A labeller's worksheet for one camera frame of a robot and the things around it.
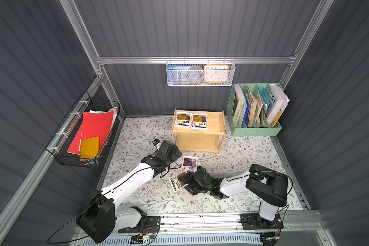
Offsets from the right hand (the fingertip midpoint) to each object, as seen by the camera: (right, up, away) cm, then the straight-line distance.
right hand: (180, 180), depth 83 cm
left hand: (-4, +15, +1) cm, 16 cm away
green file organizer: (+47, +41, +16) cm, 65 cm away
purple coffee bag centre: (+5, +7, +10) cm, 13 cm away
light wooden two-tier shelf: (+10, +27, +2) cm, 29 cm away
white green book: (+36, +43, +12) cm, 58 cm away
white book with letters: (+60, +46, +11) cm, 77 cm away
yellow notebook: (-40, +20, -15) cm, 47 cm away
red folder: (-42, +30, -9) cm, 53 cm away
